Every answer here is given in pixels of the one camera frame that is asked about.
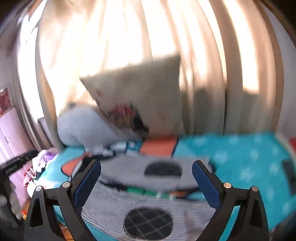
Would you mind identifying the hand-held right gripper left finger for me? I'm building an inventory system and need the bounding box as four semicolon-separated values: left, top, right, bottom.
24;159;102;241

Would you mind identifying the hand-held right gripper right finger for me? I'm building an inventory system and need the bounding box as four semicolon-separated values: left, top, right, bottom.
192;159;270;241

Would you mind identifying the pink wooden dresser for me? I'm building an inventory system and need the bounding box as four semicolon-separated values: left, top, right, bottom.
0;108;41;205

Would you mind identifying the pile of purple white clothes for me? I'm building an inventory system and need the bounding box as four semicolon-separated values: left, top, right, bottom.
24;148;59;198

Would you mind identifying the turquoise cartoon printed blanket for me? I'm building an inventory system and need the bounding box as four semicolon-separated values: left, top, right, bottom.
35;132;296;241

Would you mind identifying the light blue plush toy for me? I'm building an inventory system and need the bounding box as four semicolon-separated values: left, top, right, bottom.
57;103;145;150

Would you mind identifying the grey drape curtain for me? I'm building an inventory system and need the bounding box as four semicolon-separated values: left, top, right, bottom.
225;0;286;136
35;23;66;150

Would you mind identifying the cream floral printed pillow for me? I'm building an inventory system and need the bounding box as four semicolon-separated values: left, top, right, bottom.
80;54;184;137

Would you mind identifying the cream sheer curtain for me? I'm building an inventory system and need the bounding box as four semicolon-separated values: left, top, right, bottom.
37;0;229;139

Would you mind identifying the red flower picture frame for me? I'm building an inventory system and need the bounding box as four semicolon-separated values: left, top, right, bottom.
0;84;16;117

